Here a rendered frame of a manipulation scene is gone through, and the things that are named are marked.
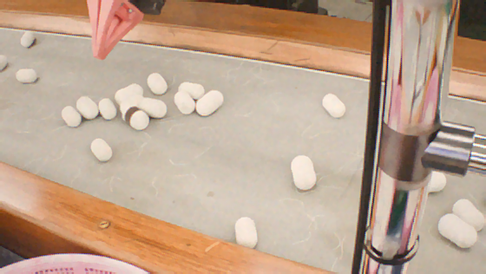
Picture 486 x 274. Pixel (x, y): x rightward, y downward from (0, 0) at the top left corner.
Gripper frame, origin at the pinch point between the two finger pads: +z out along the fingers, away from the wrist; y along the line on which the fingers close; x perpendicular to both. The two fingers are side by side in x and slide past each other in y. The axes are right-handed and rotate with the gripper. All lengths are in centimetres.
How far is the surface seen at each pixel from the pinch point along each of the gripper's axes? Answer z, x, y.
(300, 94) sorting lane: -1.4, 10.6, 22.1
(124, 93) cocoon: 3.8, 3.5, 2.8
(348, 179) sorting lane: 7.9, 2.7, 31.4
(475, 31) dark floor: -88, 183, 47
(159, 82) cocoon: 1.4, 5.6, 5.9
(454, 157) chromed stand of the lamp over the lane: 8.7, -27.5, 40.2
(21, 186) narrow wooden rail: 17.2, -8.9, 2.3
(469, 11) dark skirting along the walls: -102, 193, 43
